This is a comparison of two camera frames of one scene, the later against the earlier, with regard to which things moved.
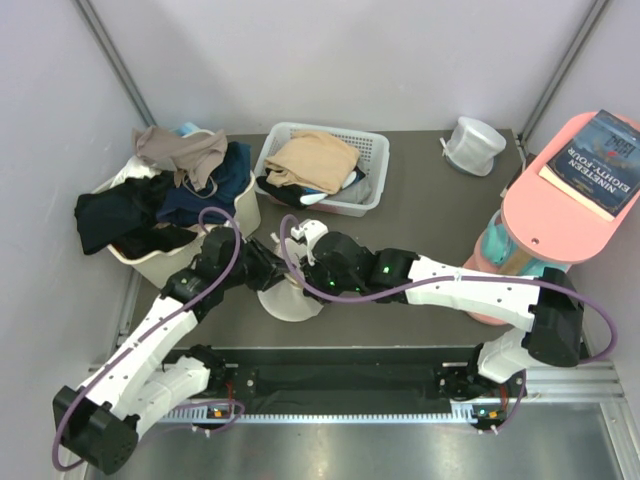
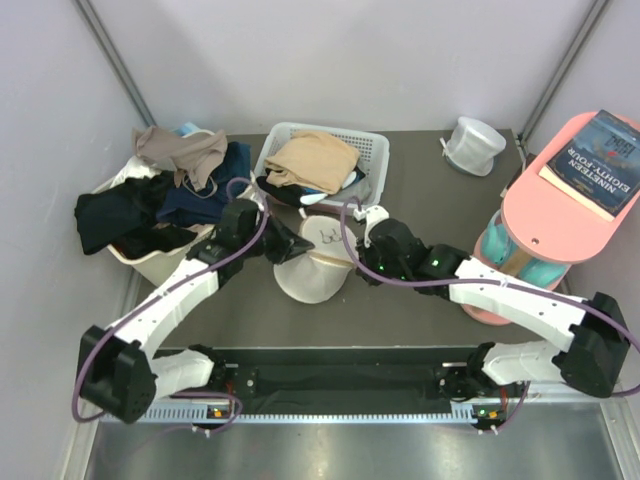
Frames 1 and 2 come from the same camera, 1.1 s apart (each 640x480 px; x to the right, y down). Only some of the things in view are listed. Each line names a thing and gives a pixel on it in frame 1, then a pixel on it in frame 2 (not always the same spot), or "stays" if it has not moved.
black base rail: x=360 y=376 stays
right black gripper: x=311 y=273 → x=366 y=253
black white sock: x=295 y=195 stays
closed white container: x=472 y=146 stays
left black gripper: x=269 y=265 → x=288 y=244
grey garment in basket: x=358 y=192 stays
